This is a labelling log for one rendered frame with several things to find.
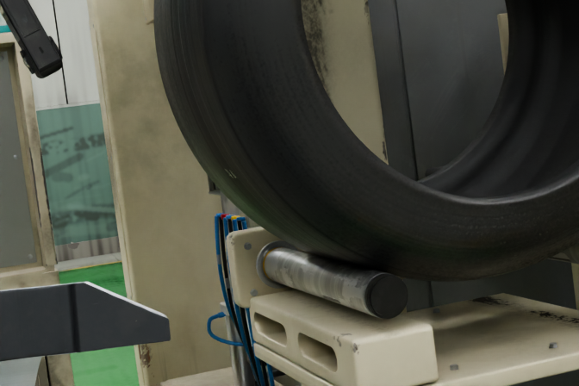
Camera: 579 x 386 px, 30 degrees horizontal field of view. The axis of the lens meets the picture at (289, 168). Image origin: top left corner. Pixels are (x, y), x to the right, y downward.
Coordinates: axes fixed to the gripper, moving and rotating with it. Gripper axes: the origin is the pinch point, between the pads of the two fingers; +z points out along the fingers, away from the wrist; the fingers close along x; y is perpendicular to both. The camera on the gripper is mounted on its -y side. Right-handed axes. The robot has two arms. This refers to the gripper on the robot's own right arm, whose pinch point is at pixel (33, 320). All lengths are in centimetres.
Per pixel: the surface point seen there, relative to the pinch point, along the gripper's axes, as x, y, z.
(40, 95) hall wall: -905, -172, -404
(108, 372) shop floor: -462, 44, -184
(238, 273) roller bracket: -117, 1, -27
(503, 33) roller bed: -150, -31, 10
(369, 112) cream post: -127, -19, -10
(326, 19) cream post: -123, -31, -13
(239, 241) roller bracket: -117, -3, -26
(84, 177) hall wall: -922, -93, -374
